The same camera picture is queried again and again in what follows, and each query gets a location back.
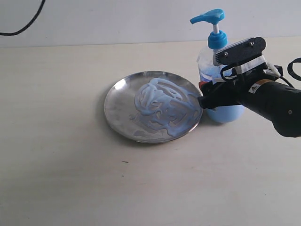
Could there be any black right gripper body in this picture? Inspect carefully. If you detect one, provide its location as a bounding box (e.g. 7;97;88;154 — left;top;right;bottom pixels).
220;68;280;107

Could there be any blue soap pump bottle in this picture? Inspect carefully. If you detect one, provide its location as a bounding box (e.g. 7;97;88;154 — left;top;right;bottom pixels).
190;8;244;123

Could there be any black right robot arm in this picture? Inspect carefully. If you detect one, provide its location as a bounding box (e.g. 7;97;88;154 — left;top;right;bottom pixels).
198;70;301;137

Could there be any light blue soap gel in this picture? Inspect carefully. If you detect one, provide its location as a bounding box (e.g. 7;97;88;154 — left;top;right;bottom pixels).
129;78;203;137

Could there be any round steel plate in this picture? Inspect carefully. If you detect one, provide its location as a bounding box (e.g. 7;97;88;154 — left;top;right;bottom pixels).
104;71;201;144

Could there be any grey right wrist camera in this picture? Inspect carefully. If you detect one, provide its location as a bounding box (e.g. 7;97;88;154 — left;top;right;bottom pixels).
213;37;266;66

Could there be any black right camera cable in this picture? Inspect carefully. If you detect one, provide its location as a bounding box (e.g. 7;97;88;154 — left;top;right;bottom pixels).
221;57;301;88

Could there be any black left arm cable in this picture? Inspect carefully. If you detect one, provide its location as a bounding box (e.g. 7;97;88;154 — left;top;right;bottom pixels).
0;0;47;36

